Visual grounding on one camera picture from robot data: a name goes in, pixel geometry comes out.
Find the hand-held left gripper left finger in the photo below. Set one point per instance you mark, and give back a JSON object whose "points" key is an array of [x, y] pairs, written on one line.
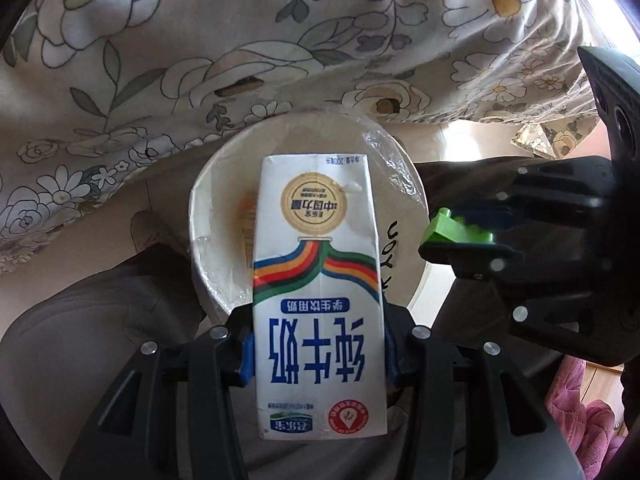
{"points": [[245, 360]]}

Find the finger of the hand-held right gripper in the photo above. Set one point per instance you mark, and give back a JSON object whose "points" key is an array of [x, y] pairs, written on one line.
{"points": [[470, 260], [550, 185]]}

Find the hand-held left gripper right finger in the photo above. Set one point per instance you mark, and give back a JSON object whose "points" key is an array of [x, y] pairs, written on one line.
{"points": [[392, 360]]}

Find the green toy block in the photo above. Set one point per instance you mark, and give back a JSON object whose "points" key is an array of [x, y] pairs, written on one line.
{"points": [[445, 227]]}

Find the white milk carton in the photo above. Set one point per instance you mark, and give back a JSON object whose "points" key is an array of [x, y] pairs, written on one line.
{"points": [[320, 270]]}

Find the person's grey trousers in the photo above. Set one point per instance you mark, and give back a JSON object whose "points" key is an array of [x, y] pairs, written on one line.
{"points": [[100, 330]]}

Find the pink fuzzy cloth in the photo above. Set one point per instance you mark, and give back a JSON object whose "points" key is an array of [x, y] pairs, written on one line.
{"points": [[580, 425]]}

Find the floral bedsheet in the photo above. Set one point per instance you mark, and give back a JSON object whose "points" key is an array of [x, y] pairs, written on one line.
{"points": [[150, 60]]}

